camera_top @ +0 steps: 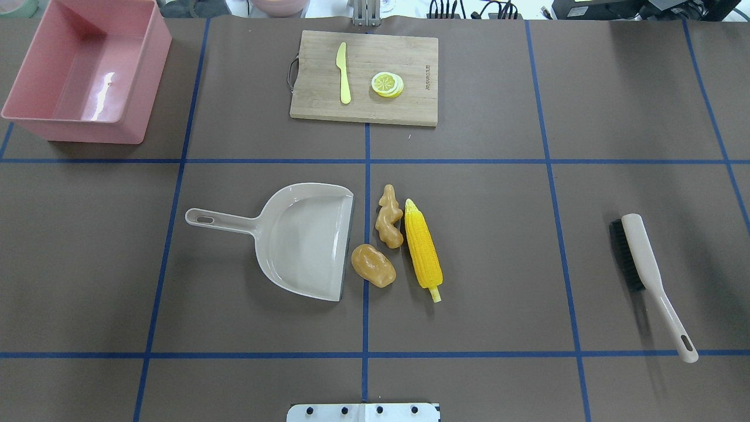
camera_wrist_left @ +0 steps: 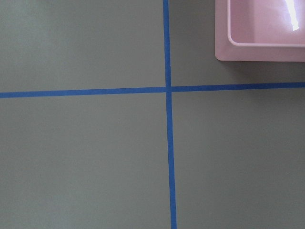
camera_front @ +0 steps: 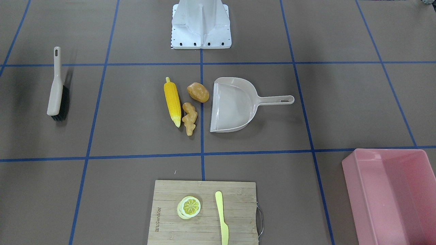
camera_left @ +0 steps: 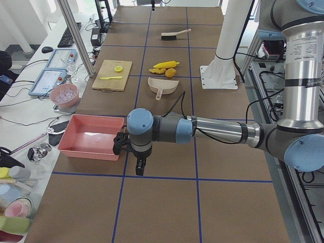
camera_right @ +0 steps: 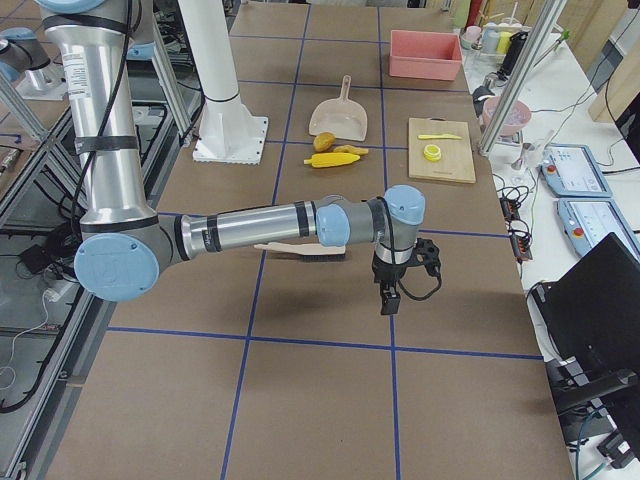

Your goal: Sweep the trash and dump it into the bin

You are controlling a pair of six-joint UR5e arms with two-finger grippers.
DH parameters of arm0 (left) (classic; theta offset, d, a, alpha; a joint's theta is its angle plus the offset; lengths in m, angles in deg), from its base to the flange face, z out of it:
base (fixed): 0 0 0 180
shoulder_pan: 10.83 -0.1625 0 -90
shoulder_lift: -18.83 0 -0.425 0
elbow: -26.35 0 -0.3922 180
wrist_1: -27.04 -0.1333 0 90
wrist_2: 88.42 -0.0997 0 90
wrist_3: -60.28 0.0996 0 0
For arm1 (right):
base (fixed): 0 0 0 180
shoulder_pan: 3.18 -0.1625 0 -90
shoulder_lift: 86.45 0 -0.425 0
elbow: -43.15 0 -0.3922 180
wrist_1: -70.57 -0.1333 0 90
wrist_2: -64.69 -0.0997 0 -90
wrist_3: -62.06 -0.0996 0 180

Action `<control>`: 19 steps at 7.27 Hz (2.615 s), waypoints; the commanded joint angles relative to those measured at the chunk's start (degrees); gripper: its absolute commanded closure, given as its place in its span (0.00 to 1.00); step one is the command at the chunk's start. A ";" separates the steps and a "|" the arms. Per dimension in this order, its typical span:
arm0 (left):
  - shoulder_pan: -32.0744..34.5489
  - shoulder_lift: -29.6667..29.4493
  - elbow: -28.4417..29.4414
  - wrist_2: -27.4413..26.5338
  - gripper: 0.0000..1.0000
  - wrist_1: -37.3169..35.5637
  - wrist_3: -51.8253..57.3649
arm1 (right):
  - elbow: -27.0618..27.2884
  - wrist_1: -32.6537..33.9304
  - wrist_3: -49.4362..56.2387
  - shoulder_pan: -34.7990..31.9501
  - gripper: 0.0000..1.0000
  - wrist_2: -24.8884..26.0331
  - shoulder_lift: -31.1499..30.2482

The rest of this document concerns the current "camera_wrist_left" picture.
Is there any pink plastic bin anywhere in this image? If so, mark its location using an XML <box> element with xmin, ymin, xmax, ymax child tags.
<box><xmin>214</xmin><ymin>0</ymin><xmax>305</xmax><ymax>62</ymax></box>

